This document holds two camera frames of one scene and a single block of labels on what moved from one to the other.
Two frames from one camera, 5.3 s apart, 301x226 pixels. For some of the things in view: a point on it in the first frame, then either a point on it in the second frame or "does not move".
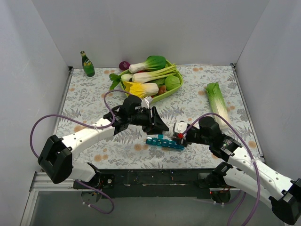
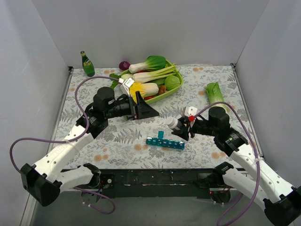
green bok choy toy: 152,62 does not move
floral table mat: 90,98 does not move
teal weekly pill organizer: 161,141 does not move
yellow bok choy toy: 140,90 does not move
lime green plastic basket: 159,96 does not move
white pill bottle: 168,134 → 171,122
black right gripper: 185,141 → 189,128
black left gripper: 152,120 → 133,108
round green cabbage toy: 171,82 does not move
